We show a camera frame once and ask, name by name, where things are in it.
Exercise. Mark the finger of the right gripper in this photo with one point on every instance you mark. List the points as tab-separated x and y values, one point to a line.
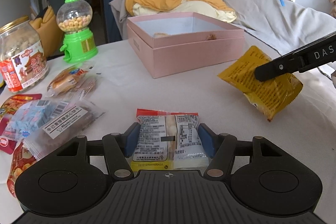
277	67

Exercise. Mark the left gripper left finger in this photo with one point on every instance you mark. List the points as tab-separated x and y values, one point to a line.
119	147

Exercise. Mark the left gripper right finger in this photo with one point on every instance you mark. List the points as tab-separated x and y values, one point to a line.
220	148

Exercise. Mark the white red-edged cracker packet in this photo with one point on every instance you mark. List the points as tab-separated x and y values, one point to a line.
168	141

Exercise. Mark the clear bread packet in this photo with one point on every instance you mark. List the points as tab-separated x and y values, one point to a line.
77	79

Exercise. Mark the pale yellow snack packet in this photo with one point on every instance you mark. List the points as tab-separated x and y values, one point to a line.
160	35

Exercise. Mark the grey sofa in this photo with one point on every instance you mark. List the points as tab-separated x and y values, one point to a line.
283	28

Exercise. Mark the clear sandwich biscuit packet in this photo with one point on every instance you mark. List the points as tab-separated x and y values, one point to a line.
75	119

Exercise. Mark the blue candy packet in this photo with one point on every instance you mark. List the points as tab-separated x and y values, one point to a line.
29	118

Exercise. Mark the red nut packet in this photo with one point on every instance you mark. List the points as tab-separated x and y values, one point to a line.
22	159

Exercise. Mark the pink cardboard box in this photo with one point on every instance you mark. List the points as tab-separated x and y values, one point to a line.
195	41

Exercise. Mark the orange plush toy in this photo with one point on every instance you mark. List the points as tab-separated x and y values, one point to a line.
49	32

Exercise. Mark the plastic peanut jar gold lid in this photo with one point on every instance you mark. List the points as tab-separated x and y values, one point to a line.
23	62

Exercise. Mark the green candy dispenser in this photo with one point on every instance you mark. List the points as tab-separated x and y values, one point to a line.
73	18

